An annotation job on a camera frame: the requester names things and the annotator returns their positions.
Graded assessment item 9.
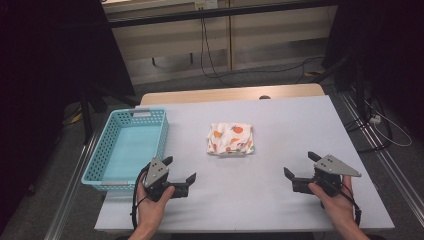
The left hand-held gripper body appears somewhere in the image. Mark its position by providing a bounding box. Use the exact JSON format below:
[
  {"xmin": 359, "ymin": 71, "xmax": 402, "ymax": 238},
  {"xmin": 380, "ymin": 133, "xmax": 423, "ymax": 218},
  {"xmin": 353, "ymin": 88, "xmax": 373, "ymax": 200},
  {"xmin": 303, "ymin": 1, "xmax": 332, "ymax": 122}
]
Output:
[{"xmin": 143, "ymin": 156, "xmax": 190, "ymax": 203}]

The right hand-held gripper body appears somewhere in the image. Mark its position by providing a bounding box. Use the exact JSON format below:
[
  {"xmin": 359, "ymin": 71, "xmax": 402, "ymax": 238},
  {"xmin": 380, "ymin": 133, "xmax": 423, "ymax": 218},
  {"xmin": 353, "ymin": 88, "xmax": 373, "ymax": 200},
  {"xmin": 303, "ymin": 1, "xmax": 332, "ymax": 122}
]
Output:
[{"xmin": 291, "ymin": 153, "xmax": 363, "ymax": 198}]

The light blue plastic basket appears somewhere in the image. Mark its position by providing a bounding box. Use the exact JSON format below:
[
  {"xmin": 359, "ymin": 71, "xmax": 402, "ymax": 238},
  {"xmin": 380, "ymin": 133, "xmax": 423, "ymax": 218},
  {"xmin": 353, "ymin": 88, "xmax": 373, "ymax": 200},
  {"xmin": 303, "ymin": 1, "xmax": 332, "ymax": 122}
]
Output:
[{"xmin": 80, "ymin": 107, "xmax": 170, "ymax": 193}]

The white cloth with orange print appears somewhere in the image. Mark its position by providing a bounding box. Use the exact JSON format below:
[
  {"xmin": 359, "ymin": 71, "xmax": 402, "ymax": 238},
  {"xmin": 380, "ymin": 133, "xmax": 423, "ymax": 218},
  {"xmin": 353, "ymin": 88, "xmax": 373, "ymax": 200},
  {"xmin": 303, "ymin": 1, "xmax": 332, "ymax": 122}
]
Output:
[{"xmin": 205, "ymin": 122, "xmax": 256, "ymax": 157}]

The person's right hand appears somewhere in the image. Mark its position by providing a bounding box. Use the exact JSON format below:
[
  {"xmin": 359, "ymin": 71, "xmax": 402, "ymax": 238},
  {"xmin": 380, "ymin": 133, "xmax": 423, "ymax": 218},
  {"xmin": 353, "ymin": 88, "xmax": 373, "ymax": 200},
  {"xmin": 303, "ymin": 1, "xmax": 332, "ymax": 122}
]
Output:
[{"xmin": 307, "ymin": 175, "xmax": 357, "ymax": 232}]

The person's left hand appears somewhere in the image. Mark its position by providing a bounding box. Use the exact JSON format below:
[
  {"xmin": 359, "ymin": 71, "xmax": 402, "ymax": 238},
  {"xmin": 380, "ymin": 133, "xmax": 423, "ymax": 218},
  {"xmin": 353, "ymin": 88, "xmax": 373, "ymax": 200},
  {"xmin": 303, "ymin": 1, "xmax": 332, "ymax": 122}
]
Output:
[{"xmin": 135, "ymin": 172, "xmax": 176, "ymax": 232}]

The black metal stand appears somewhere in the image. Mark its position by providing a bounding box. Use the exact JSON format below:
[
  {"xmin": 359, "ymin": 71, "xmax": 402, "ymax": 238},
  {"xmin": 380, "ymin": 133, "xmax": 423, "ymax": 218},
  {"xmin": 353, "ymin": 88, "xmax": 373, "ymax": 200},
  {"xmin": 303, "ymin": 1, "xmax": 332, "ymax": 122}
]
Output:
[
  {"xmin": 78, "ymin": 83, "xmax": 141, "ymax": 145},
  {"xmin": 311, "ymin": 51, "xmax": 368, "ymax": 118}
]

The yellow floor tape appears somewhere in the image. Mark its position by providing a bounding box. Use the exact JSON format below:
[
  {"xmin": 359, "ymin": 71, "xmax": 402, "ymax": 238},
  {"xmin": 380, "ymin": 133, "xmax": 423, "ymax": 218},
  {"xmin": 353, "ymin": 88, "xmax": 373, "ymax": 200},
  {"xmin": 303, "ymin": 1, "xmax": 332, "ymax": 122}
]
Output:
[
  {"xmin": 303, "ymin": 67, "xmax": 326, "ymax": 77},
  {"xmin": 63, "ymin": 110, "xmax": 83, "ymax": 127}
]

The wooden table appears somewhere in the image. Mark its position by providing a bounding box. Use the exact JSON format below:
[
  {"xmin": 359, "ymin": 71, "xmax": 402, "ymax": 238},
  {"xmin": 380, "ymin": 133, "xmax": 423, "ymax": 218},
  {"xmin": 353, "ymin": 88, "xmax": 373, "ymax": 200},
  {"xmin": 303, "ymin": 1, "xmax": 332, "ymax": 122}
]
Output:
[{"xmin": 139, "ymin": 83, "xmax": 326, "ymax": 106}]

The beige cabinet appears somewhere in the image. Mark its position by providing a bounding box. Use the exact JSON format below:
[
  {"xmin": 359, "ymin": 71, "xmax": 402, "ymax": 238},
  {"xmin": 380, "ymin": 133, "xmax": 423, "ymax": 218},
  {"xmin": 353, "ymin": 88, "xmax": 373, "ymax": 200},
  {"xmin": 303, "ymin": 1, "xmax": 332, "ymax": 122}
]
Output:
[{"xmin": 101, "ymin": 0, "xmax": 338, "ymax": 86}]

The black curtain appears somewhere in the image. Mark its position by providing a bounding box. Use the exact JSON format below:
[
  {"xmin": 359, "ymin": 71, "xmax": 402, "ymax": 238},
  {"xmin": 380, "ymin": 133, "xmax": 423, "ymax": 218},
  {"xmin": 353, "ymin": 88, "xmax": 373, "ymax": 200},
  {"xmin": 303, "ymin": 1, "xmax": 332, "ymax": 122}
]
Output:
[
  {"xmin": 320, "ymin": 0, "xmax": 424, "ymax": 143},
  {"xmin": 0, "ymin": 0, "xmax": 136, "ymax": 231}
]

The black metal bar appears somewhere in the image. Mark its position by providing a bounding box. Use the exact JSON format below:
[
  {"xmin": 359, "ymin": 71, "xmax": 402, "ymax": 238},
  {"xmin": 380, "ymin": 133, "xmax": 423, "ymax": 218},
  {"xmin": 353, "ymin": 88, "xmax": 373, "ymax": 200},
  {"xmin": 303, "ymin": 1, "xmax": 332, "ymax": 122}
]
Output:
[{"xmin": 107, "ymin": 0, "xmax": 338, "ymax": 29}]

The white power strip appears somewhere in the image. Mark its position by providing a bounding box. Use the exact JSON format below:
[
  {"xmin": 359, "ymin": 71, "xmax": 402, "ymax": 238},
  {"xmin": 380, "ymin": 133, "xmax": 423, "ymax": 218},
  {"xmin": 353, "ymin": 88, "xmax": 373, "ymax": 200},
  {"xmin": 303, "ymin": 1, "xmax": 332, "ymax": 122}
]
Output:
[{"xmin": 193, "ymin": 0, "xmax": 220, "ymax": 11}]

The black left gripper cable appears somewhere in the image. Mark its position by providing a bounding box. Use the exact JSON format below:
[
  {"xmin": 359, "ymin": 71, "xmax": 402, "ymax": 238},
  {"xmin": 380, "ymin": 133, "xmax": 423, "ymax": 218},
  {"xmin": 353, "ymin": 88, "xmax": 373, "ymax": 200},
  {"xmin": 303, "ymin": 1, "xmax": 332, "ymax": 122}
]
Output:
[{"xmin": 130, "ymin": 162, "xmax": 152, "ymax": 232}]

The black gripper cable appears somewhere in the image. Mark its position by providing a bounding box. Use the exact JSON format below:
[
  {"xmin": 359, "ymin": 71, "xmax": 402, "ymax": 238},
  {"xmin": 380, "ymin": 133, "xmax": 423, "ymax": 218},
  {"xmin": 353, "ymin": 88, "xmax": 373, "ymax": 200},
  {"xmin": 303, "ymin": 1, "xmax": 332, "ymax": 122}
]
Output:
[
  {"xmin": 339, "ymin": 182, "xmax": 363, "ymax": 226},
  {"xmin": 130, "ymin": 162, "xmax": 152, "ymax": 232}
]

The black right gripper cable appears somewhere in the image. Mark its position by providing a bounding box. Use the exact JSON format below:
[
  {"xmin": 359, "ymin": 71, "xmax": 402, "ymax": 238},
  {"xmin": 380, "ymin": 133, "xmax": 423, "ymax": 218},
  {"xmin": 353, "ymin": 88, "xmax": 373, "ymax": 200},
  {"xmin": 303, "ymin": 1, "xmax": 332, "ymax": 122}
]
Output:
[{"xmin": 339, "ymin": 182, "xmax": 363, "ymax": 226}]

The aluminium floor rail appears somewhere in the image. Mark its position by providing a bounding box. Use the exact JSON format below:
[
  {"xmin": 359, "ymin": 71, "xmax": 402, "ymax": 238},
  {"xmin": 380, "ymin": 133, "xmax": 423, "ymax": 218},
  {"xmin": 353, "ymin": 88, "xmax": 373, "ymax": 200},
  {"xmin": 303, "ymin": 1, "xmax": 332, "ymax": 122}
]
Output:
[
  {"xmin": 43, "ymin": 132, "xmax": 102, "ymax": 240},
  {"xmin": 339, "ymin": 89, "xmax": 424, "ymax": 218}
]

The black cable bundle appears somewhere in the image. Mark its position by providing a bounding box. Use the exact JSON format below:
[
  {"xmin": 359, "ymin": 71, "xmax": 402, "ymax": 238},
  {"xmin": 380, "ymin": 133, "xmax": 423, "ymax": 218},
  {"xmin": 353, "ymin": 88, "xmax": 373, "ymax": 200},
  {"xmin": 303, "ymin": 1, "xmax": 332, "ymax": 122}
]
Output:
[{"xmin": 344, "ymin": 95, "xmax": 395, "ymax": 154}]

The white cable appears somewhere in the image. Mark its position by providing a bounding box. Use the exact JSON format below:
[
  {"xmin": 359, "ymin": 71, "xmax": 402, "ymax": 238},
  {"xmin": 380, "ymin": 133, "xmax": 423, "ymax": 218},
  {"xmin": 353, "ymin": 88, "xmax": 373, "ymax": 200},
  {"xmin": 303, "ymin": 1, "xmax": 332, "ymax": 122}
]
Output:
[{"xmin": 363, "ymin": 99, "xmax": 414, "ymax": 148}]

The black floor cable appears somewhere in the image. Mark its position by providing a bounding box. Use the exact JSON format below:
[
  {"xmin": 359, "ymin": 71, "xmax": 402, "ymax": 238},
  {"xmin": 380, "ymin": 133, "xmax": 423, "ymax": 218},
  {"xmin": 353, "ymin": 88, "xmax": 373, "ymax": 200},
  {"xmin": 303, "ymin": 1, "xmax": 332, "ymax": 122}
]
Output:
[{"xmin": 213, "ymin": 55, "xmax": 327, "ymax": 85}]

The black hanging cable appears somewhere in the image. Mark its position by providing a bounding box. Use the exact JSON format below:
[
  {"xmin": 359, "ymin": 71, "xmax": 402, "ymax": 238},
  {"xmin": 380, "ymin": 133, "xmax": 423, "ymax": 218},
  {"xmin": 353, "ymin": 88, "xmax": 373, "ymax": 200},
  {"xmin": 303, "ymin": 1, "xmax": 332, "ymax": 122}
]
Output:
[{"xmin": 198, "ymin": 17, "xmax": 234, "ymax": 88}]

